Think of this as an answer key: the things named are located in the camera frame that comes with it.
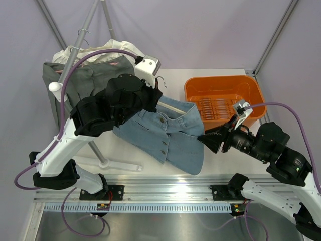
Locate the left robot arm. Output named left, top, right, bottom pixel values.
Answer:
left=30, top=74, right=162, bottom=200

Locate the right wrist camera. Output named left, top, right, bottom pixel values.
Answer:
left=232, top=99, right=253, bottom=129

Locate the frame post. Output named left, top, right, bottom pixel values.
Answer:
left=253, top=0, right=300, bottom=78
left=35, top=0, right=67, bottom=49

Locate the orange plastic basket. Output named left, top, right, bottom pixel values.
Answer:
left=184, top=75, right=264, bottom=130

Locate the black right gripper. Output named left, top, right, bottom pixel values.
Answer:
left=197, top=113, right=269, bottom=162

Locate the silver clothes rack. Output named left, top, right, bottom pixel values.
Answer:
left=49, top=0, right=143, bottom=172

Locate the left frame post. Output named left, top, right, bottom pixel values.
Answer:
left=35, top=0, right=67, bottom=49

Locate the right frame post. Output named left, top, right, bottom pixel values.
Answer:
left=253, top=0, right=300, bottom=78

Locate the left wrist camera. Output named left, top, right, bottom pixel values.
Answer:
left=134, top=55, right=161, bottom=88

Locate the blue denim skirt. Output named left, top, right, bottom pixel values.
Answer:
left=113, top=96, right=204, bottom=175

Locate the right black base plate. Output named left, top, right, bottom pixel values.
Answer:
left=209, top=185, right=249, bottom=201

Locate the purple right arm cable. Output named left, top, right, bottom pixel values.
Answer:
left=200, top=102, right=321, bottom=238

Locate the pink hanger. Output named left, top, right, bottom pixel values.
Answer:
left=55, top=61, right=120, bottom=74

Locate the white pleated skirt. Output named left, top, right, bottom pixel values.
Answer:
left=52, top=39, right=145, bottom=65

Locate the aluminium mounting rail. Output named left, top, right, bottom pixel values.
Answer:
left=34, top=173, right=306, bottom=203

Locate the cream plastic hanger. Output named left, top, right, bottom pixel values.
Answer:
left=156, top=76, right=186, bottom=115

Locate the white slotted cable duct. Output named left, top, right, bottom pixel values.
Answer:
left=44, top=202, right=232, bottom=213

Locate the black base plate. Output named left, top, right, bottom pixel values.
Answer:
left=79, top=185, right=125, bottom=201
left=209, top=185, right=249, bottom=201

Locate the grey pleated skirt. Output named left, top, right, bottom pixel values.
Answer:
left=42, top=56, right=134, bottom=128

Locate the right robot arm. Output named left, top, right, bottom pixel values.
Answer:
left=198, top=115, right=320, bottom=240

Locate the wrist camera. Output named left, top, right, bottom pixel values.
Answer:
left=134, top=55, right=161, bottom=88
left=232, top=99, right=253, bottom=129

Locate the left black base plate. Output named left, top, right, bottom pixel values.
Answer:
left=79, top=185, right=125, bottom=201

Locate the cream hanger of white skirt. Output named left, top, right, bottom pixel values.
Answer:
left=79, top=45, right=112, bottom=53

